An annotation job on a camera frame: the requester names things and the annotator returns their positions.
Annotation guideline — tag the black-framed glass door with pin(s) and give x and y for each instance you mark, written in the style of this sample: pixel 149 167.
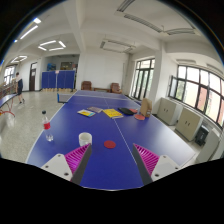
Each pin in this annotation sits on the black-framed glass door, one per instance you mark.
pixel 143 79

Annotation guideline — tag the red table tennis paddle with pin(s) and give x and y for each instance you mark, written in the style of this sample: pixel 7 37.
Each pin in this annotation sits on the red table tennis paddle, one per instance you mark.
pixel 139 117
pixel 133 110

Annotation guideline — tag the white cabinet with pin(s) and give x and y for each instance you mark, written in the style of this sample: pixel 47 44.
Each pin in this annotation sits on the white cabinet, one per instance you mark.
pixel 209 146
pixel 188 124
pixel 167 111

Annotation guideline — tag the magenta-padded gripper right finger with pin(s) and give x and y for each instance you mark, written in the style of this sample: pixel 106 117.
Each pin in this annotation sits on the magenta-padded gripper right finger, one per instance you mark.
pixel 148 159

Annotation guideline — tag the black-framed window row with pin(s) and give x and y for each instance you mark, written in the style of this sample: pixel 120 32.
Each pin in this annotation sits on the black-framed window row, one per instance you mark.
pixel 200 91

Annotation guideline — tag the person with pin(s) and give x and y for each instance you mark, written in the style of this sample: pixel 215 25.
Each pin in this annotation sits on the person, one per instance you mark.
pixel 19 86

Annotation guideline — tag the dark brown door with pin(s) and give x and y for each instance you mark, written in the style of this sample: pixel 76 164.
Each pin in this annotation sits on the dark brown door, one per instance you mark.
pixel 32 77

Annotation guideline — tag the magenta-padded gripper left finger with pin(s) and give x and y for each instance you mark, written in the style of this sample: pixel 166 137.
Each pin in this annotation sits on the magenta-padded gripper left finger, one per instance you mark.
pixel 76 159

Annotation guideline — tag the brown armchair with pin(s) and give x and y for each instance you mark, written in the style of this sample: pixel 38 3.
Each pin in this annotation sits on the brown armchair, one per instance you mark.
pixel 86 85
pixel 115 88

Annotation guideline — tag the yellow book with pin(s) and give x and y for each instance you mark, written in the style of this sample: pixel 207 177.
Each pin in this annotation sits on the yellow book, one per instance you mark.
pixel 112 113

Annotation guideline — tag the grey booklet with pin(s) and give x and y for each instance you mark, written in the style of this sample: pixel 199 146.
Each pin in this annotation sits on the grey booklet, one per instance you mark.
pixel 96 109

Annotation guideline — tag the low wooden side table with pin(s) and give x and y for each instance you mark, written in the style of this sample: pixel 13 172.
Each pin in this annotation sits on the low wooden side table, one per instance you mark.
pixel 101 89

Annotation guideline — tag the red-legged table tennis table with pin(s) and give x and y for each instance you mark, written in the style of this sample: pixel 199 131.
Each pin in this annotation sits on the red-legged table tennis table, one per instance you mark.
pixel 6 99

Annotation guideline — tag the yellow and blue booklet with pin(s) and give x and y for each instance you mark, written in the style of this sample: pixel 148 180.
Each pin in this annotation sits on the yellow and blue booklet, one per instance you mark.
pixel 86 113

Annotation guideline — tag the white mug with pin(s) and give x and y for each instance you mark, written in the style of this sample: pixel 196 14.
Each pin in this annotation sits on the white mug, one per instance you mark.
pixel 85 138

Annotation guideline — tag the flat round red coaster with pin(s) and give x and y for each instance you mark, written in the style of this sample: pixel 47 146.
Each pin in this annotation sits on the flat round red coaster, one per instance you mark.
pixel 109 144

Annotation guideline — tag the ceiling lights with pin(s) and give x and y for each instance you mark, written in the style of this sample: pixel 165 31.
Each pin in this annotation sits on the ceiling lights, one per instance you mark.
pixel 51 46

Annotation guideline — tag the brown cardboard box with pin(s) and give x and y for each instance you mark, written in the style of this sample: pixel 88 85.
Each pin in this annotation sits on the brown cardboard box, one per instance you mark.
pixel 146 107

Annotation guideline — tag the clear red-label water bottle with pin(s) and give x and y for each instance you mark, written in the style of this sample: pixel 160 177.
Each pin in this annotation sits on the clear red-label water bottle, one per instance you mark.
pixel 47 126

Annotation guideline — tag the black paddle case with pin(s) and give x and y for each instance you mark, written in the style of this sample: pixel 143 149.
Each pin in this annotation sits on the black paddle case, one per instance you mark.
pixel 125 111

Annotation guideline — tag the blue partition screens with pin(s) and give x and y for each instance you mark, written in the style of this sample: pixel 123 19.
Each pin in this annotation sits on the blue partition screens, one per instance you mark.
pixel 58 79

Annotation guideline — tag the black bin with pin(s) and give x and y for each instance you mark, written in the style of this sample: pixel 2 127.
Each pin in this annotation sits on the black bin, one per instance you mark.
pixel 202 136

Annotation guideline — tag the ceiling air conditioner unit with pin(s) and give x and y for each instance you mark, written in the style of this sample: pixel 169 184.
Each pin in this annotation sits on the ceiling air conditioner unit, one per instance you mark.
pixel 116 46

